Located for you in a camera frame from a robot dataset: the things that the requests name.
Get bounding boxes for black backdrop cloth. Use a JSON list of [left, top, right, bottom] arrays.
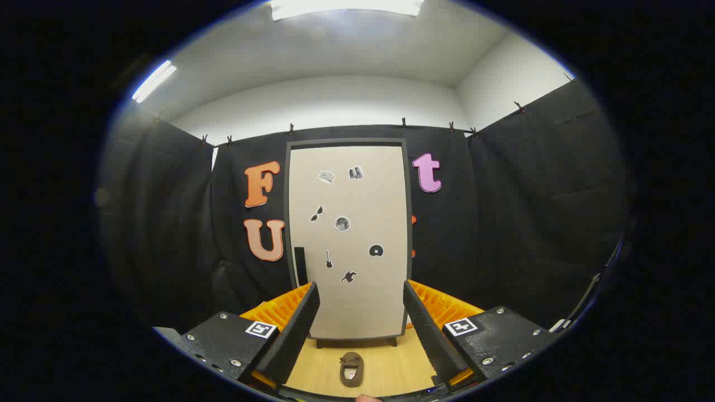
[[98, 78, 629, 336]]

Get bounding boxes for beige shoe cabinet door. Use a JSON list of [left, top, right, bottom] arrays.
[[289, 145, 408, 339]]

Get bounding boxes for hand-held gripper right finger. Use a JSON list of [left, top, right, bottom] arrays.
[[402, 279, 561, 391]]

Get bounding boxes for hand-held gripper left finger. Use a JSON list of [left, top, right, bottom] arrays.
[[168, 282, 322, 391]]

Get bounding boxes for row of black cloth clips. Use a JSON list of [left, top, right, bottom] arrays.
[[156, 71, 573, 147]]

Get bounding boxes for ceiling light panel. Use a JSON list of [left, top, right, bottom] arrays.
[[132, 60, 177, 104], [270, 0, 425, 22]]

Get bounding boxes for brown fuzzy shoe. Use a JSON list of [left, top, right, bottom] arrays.
[[339, 352, 365, 387]]

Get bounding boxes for grey shoe cabinet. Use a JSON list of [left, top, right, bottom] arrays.
[[284, 138, 414, 350]]

